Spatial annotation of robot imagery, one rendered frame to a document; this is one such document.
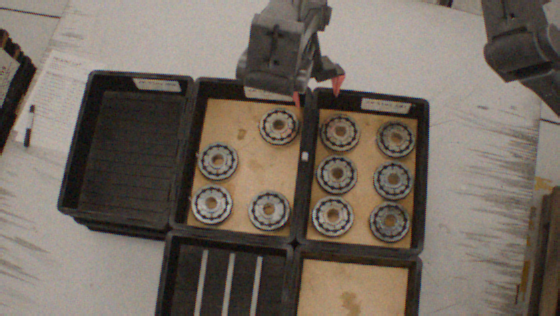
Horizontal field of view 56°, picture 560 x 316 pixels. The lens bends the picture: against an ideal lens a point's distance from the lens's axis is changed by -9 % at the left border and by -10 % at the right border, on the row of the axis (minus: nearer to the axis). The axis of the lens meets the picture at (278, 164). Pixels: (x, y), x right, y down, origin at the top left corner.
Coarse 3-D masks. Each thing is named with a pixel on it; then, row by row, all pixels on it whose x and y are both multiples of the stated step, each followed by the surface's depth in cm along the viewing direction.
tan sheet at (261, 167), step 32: (224, 128) 152; (256, 128) 151; (256, 160) 148; (288, 160) 148; (192, 192) 146; (256, 192) 146; (288, 192) 145; (192, 224) 144; (224, 224) 143; (288, 224) 143
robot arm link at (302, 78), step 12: (312, 0) 118; (324, 0) 119; (312, 12) 111; (324, 12) 119; (312, 24) 109; (240, 60) 87; (312, 60) 90; (240, 72) 87; (300, 72) 86; (300, 84) 86
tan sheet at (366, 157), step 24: (360, 120) 151; (384, 120) 151; (408, 120) 150; (360, 144) 149; (360, 168) 147; (312, 192) 145; (360, 192) 145; (336, 216) 143; (360, 216) 143; (336, 240) 141; (360, 240) 141; (408, 240) 140
